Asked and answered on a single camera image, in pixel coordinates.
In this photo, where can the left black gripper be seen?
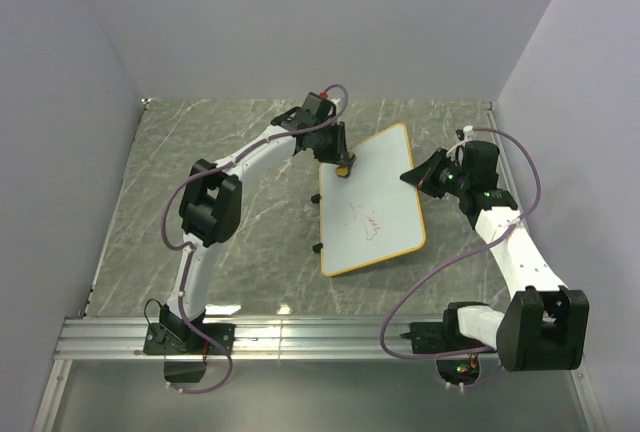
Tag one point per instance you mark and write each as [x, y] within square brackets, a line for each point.
[339, 154]

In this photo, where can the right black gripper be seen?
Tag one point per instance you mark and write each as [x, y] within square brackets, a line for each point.
[424, 175]

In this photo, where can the yellow bone-shaped eraser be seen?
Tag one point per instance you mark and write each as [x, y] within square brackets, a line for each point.
[343, 171]

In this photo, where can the yellow-framed whiteboard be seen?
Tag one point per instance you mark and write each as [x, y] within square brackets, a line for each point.
[371, 216]

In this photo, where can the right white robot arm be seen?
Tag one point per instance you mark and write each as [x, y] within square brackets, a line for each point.
[544, 326]

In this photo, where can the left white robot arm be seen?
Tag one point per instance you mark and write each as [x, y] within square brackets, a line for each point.
[211, 206]

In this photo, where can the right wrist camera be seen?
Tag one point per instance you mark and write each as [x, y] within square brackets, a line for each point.
[463, 135]

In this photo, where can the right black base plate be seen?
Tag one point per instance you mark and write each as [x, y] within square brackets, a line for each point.
[426, 338]

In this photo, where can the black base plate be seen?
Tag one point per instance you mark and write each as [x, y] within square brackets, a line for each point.
[426, 338]
[160, 341]

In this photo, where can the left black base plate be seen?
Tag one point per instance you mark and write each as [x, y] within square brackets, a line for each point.
[160, 341]

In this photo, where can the aluminium mounting rail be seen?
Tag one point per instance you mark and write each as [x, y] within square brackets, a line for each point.
[276, 337]

